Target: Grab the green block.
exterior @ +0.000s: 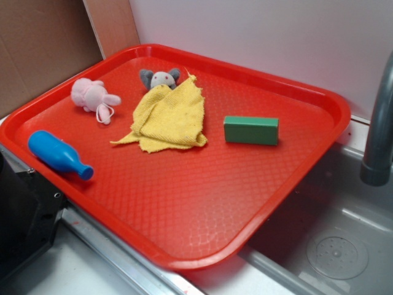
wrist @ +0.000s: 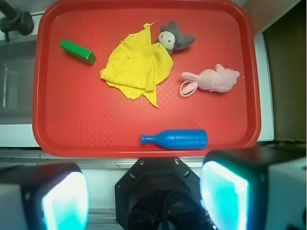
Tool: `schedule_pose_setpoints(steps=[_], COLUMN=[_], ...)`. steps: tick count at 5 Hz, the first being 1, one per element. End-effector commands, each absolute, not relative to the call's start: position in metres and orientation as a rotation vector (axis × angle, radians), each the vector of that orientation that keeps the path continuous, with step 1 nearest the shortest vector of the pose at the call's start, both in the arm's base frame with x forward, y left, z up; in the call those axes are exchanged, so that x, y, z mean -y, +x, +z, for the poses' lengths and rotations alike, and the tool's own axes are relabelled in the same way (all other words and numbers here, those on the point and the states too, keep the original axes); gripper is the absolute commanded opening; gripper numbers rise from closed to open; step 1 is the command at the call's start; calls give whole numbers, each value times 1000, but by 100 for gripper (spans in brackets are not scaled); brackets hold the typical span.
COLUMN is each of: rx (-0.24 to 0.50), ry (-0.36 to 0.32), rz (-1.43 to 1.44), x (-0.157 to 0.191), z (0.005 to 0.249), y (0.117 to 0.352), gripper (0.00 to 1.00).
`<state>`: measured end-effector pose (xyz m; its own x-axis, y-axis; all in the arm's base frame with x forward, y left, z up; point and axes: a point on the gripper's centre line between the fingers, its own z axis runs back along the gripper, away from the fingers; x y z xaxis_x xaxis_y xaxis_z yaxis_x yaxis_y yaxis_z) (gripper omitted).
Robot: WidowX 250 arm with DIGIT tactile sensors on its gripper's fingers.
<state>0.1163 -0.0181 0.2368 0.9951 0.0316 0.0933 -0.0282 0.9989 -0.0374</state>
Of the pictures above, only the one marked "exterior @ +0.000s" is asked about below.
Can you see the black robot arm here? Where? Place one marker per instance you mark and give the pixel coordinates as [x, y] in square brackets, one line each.
[31, 207]

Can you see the green rectangular block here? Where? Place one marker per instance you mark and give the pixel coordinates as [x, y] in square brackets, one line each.
[251, 130]

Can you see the red plastic tray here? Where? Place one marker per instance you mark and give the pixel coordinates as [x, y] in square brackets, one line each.
[188, 209]

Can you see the yellow cloth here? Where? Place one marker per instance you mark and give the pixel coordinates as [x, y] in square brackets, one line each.
[169, 119]

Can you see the grey plush elephant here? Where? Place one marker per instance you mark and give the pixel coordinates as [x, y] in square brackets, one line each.
[152, 79]

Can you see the pink plush bunny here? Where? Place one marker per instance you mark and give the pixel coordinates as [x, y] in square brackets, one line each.
[92, 96]

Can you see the blue plastic bottle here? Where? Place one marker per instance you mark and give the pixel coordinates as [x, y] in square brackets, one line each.
[58, 155]

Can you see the grey toy sink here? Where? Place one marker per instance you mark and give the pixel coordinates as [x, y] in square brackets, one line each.
[331, 235]

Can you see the grey faucet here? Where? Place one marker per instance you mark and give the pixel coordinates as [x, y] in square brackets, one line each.
[377, 161]

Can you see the brown cardboard panel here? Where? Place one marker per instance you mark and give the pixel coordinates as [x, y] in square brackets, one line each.
[44, 43]

